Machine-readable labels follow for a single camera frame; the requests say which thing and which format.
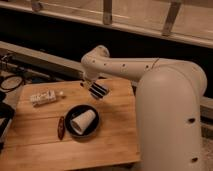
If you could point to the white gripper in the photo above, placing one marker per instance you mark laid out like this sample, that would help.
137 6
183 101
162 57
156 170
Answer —
96 93

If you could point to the wooden board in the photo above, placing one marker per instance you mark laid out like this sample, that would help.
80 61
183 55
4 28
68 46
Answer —
32 143

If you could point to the black round bowl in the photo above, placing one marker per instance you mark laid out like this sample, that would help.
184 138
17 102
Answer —
74 112

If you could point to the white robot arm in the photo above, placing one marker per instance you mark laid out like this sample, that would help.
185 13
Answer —
168 96

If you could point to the white paper cup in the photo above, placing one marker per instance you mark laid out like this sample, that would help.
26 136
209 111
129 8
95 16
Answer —
82 121

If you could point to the black round ring object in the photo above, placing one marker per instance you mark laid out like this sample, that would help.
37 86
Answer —
11 82

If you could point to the black equipment at left edge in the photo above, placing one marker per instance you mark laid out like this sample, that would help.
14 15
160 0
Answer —
6 116

